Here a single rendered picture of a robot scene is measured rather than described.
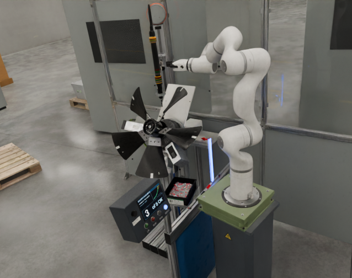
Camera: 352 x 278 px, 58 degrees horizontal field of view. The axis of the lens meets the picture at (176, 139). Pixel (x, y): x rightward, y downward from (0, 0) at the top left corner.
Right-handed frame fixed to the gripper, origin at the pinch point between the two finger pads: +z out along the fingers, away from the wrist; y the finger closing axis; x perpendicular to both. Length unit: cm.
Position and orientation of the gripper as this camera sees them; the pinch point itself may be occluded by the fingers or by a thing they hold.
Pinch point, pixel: (169, 64)
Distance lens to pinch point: 199.8
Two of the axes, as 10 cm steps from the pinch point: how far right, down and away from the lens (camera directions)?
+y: 5.6, -4.3, 7.1
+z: -8.2, -1.7, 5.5
